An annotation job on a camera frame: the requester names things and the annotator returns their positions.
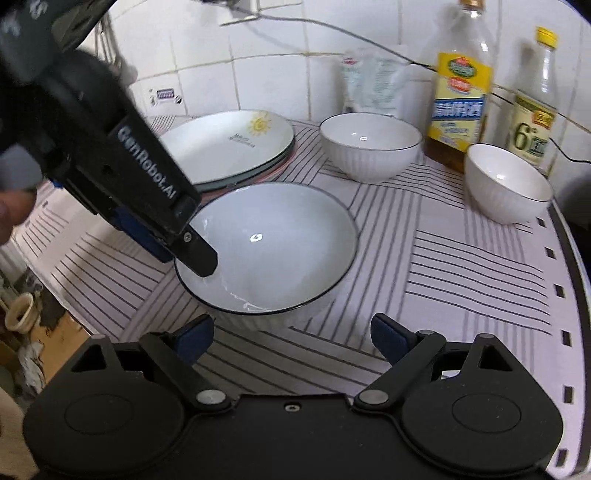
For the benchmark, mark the white plate with sun print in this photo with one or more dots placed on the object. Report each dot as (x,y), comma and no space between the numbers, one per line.
(221,145)

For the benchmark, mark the cooking wine bottle yellow label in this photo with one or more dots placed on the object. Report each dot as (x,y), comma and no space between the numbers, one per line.
(459,92)

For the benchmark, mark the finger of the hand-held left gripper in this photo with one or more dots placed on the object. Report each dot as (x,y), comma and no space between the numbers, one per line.
(198,258)
(138,230)

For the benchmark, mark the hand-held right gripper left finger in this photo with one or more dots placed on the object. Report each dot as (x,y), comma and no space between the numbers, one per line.
(196,339)

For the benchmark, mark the person's left hand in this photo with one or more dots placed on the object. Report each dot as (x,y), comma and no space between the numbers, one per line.
(11,214)

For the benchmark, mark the white wall socket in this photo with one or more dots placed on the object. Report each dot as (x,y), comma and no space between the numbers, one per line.
(240,11)

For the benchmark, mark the white bowl with dark rim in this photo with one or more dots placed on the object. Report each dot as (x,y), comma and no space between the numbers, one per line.
(277,249)
(369,143)
(505,182)

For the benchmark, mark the black power adapter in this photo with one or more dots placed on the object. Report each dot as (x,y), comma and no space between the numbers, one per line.
(217,1)

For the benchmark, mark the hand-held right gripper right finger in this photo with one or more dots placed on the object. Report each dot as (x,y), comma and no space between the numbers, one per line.
(387,337)

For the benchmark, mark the black stove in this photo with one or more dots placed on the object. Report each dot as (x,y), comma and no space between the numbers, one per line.
(577,194)

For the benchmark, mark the blue fried egg plate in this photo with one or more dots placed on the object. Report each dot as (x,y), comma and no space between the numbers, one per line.
(282,157)

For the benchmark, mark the striped white tablecloth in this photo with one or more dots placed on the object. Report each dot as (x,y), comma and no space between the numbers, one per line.
(438,277)

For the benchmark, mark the clear vinegar bottle yellow cap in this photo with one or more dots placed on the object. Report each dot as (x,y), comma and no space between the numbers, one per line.
(535,115)

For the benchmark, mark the small wall sticker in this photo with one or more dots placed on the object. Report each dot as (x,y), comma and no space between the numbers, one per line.
(165,96)

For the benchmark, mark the white plastic salt bag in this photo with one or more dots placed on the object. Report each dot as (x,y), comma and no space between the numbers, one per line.
(374,81)

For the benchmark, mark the hanging metal ladle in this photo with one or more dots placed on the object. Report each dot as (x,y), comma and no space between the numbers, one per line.
(123,71)

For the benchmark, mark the pink rabbit print plate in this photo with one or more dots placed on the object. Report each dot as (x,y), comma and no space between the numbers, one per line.
(276,169)

